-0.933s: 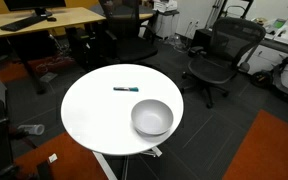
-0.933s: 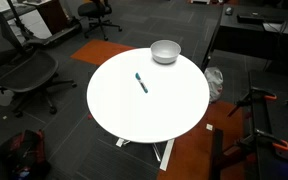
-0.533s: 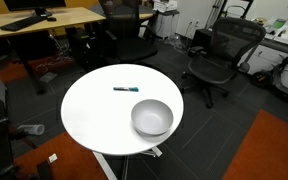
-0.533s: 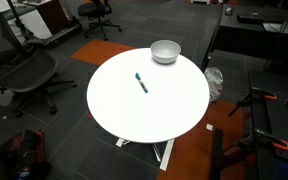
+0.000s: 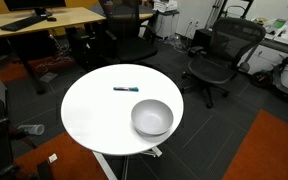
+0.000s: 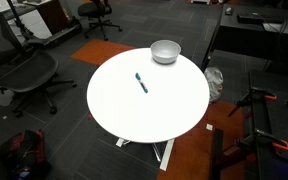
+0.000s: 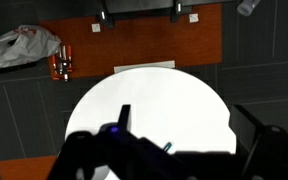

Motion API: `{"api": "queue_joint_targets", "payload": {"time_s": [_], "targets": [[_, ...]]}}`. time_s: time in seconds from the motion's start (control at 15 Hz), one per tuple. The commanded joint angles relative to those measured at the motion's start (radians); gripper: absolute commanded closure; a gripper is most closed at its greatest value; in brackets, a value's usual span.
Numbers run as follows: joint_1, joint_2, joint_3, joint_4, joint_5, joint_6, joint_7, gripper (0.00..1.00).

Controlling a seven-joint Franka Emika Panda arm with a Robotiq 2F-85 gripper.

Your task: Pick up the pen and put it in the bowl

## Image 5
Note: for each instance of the grey bowl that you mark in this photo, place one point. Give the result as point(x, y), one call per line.
point(152, 116)

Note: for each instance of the white counter cabinet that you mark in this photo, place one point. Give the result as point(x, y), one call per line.
point(267, 60)

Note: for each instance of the black computer mouse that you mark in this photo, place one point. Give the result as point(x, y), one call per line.
point(51, 19)

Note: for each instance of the white printer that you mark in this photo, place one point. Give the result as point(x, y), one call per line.
point(164, 5)

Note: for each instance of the black electric scooter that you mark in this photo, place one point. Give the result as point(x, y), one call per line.
point(277, 78)

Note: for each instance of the white table base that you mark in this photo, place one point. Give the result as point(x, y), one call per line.
point(104, 165)

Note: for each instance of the black upright post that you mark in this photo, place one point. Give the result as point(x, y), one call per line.
point(45, 171)

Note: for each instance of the clear plastic cup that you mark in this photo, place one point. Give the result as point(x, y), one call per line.
point(32, 129)

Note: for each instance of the green box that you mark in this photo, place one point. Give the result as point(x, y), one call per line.
point(279, 23)

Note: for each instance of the black keyboard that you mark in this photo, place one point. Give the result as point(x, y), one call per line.
point(22, 23)

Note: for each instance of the black computer monitor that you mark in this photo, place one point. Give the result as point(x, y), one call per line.
point(34, 4)

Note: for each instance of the teal marker pen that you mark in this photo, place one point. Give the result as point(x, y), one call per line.
point(125, 89)

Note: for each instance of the white paper slip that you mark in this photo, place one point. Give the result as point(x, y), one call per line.
point(53, 158)

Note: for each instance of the black padded office chair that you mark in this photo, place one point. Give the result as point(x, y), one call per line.
point(134, 50)

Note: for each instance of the black computer tower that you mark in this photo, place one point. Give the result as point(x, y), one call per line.
point(202, 38)

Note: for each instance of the small white cabinet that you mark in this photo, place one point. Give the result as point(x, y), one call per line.
point(165, 26)

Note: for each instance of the wooden desk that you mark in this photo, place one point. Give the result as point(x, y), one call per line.
point(70, 16)
point(147, 16)

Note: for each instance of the grey floor plate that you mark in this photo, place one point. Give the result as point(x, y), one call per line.
point(48, 77)

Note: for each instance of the black mesh office chair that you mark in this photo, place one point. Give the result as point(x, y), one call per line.
point(210, 68)

